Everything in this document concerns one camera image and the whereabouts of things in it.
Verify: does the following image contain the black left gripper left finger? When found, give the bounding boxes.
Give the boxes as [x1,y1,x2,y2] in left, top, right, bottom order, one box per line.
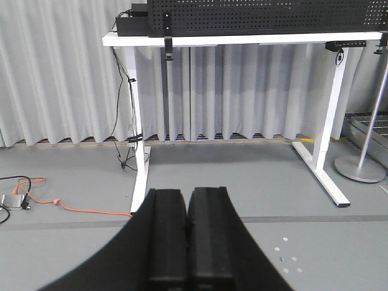
[42,189,186,290]

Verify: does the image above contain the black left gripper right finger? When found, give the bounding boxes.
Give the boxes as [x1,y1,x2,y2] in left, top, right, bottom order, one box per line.
[187,187,292,290]

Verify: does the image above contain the white standing desk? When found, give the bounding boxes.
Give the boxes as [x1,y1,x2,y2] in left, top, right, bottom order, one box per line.
[102,32,387,213]

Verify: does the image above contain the grey power adapter box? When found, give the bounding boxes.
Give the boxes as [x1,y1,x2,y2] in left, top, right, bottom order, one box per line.
[1,194,25,211]

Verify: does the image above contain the silver round base stand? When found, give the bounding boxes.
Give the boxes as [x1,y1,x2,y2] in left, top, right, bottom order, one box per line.
[334,62,387,184]

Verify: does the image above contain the metal grid platform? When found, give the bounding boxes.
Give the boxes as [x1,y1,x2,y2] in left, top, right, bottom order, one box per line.
[342,112,387,168]

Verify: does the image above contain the white pleated curtain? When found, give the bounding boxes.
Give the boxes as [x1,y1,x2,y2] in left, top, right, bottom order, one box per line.
[0,0,388,149]

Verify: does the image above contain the black shallow tray box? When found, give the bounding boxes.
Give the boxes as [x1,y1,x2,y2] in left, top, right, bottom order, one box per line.
[116,17,150,36]

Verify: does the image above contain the black desk control box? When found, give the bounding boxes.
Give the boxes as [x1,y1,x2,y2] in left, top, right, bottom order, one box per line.
[325,40,366,52]

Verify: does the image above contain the black perforated pegboard panel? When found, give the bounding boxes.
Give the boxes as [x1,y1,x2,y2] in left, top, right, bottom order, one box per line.
[148,0,387,37]

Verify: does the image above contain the small black box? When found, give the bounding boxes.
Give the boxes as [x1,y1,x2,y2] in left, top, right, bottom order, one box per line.
[130,3,148,17]

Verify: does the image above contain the black cables on desk leg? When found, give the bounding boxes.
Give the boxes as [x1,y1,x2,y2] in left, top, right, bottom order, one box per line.
[109,45,150,172]

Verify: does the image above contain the black cable on floor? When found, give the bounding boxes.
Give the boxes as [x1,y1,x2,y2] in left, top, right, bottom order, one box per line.
[0,175,32,225]

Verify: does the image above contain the orange cable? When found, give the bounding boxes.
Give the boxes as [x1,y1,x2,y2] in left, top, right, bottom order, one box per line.
[12,176,133,217]

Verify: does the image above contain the black pegboard clamp bracket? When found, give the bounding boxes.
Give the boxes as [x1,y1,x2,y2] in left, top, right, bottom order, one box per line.
[163,12,173,61]

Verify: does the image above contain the right black clamp bracket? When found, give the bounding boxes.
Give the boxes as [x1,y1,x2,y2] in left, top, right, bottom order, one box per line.
[374,39,387,55]

